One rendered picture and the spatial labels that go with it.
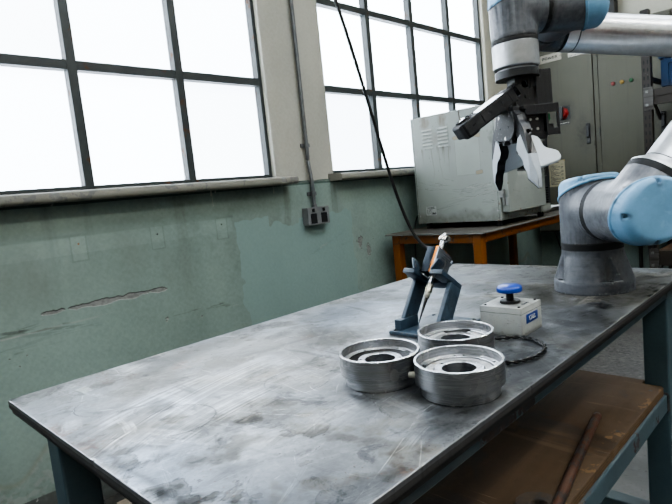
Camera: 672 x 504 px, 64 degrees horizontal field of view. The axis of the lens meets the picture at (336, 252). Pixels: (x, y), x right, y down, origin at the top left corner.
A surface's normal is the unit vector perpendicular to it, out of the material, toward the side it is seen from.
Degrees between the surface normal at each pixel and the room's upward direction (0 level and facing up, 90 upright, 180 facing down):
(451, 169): 90
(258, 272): 90
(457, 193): 90
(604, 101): 90
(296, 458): 0
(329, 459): 0
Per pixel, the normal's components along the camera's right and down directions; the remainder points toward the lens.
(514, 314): -0.69, 0.15
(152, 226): 0.71, 0.00
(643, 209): 0.01, 0.21
